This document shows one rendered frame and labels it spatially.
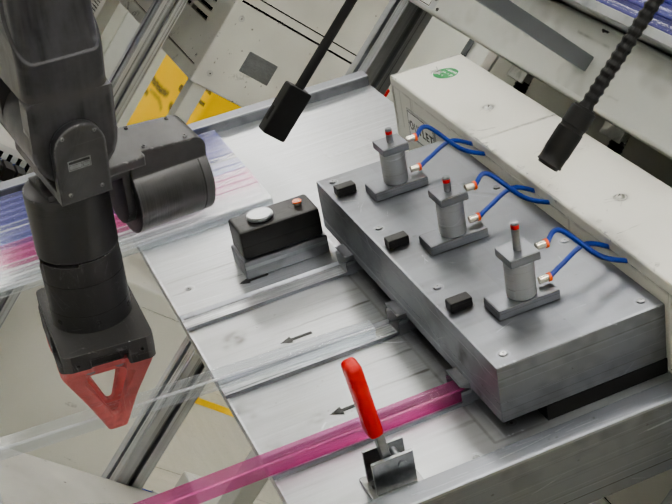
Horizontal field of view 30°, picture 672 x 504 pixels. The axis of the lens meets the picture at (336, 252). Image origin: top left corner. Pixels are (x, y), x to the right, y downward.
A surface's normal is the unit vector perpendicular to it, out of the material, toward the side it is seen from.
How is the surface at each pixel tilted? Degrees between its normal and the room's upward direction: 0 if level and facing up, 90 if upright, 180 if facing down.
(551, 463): 90
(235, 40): 90
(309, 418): 44
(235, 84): 90
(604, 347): 90
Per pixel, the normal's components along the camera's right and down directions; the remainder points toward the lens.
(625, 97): -0.77, -0.36
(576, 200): -0.16, -0.85
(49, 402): 0.37, 0.42
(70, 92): 0.58, 0.50
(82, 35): 0.58, 0.31
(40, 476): 0.52, -0.83
